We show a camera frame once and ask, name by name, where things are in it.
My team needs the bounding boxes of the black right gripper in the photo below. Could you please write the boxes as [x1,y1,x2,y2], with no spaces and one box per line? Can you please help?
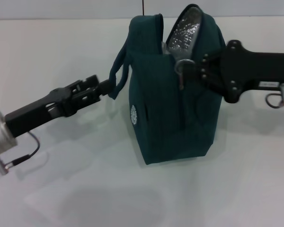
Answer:
[183,39,284,105]

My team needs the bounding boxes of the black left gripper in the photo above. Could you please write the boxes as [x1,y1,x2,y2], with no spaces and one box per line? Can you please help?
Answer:
[4,74,115,138]

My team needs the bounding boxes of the dark teal insulated lunch bag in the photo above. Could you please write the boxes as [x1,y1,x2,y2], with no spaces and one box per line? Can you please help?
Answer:
[108,3,228,166]

